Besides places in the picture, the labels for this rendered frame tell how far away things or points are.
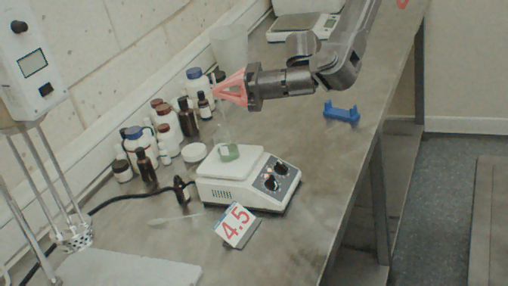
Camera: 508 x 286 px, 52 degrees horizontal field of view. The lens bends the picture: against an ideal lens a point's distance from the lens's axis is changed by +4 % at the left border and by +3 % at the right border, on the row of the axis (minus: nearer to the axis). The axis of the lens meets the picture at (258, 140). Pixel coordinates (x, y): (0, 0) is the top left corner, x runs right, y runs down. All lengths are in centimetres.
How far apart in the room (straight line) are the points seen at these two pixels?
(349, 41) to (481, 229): 83
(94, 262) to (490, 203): 114
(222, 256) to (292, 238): 14
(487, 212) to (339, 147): 58
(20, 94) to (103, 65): 71
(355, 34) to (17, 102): 57
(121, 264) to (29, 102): 44
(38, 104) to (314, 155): 69
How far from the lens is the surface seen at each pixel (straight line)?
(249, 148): 114
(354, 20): 100
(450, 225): 216
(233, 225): 104
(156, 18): 163
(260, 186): 107
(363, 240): 197
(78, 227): 92
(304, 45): 102
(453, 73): 256
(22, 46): 74
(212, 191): 111
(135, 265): 106
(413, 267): 199
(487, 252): 155
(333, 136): 130
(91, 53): 140
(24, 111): 75
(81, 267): 111
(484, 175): 182
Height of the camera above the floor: 143
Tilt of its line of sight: 31 degrees down
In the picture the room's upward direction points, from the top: 12 degrees counter-clockwise
